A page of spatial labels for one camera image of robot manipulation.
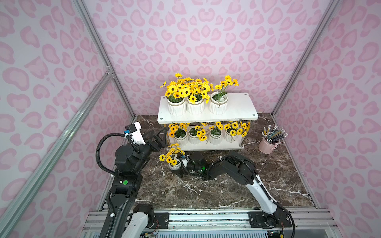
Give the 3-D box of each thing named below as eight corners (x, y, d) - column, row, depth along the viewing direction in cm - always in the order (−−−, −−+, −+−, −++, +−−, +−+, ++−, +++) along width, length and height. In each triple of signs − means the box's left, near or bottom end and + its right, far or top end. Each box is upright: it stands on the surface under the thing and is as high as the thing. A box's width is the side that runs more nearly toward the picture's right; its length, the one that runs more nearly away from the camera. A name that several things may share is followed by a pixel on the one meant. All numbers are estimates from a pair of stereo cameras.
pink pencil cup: (260, 154, 99) (266, 146, 91) (257, 145, 103) (262, 137, 96) (271, 154, 99) (277, 146, 91) (268, 145, 103) (273, 137, 96)
